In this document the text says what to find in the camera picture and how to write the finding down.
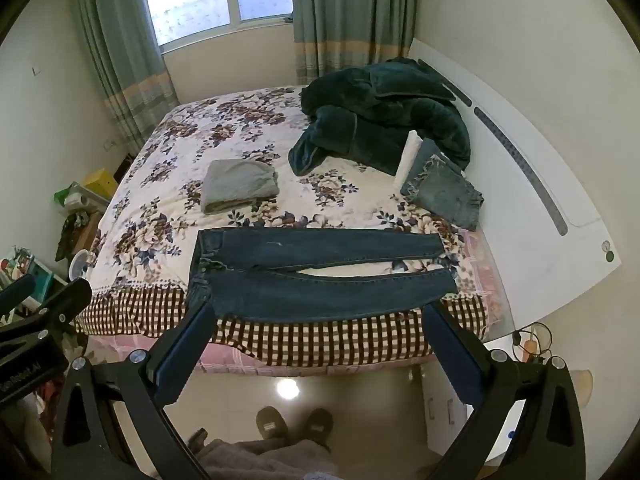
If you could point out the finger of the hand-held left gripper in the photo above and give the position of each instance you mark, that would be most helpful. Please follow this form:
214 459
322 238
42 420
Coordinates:
17 287
67 302

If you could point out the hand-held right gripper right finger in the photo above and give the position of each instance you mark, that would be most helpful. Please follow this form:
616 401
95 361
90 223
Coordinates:
452 355

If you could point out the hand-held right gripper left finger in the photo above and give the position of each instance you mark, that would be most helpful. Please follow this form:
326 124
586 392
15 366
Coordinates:
187 355

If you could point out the dark blue jeans pants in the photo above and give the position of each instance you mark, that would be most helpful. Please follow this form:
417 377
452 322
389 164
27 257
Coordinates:
320 280

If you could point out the grey folded pants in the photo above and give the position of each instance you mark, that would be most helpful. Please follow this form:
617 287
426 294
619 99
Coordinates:
240 185

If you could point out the colourful box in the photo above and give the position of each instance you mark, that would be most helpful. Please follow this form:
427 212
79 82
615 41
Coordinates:
17 262

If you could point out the white nightstand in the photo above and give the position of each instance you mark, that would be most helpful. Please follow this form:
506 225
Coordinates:
445 410

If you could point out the wooden bedside table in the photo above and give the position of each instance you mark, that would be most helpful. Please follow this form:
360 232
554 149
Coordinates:
87 232

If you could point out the brown slipper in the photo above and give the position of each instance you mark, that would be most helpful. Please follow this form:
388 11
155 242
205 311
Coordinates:
318 426
271 425

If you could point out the yellow box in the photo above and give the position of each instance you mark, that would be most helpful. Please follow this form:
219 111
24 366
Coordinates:
102 184

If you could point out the brown checkered bed sheet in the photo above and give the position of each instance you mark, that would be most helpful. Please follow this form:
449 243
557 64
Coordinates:
320 340

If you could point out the person's grey robe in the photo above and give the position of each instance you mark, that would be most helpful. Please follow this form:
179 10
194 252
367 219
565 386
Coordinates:
270 462

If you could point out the white bed headboard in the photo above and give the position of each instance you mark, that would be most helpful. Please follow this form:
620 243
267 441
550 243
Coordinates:
530 220

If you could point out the floral bed blanket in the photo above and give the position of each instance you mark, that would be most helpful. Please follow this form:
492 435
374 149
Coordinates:
165 175

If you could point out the light blue folded jeans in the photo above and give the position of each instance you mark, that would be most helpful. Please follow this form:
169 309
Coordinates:
445 192

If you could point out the white folded cloth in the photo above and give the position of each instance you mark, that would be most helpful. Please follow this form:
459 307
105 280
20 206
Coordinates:
409 160

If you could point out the dark green fleece robe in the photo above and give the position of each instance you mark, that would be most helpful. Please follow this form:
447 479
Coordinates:
390 110

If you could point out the grey-green striped curtain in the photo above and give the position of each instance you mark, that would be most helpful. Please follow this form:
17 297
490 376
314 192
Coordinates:
120 55
350 15

